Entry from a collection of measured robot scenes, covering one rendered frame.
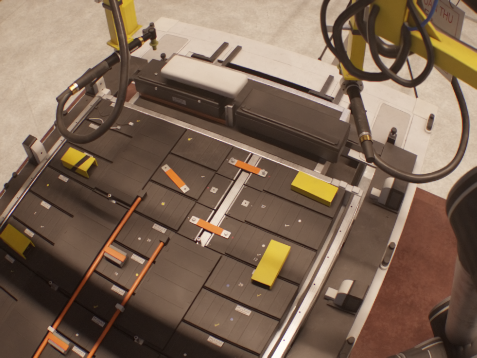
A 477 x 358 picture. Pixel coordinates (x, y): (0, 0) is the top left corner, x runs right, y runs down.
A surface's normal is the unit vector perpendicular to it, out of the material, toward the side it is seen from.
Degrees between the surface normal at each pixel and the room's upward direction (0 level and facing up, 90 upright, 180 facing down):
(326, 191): 0
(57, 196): 0
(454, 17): 90
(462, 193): 63
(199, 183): 0
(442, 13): 90
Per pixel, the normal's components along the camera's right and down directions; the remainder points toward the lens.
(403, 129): -0.04, -0.58
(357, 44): 0.01, 0.81
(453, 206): -0.97, 0.07
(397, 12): -0.64, 0.64
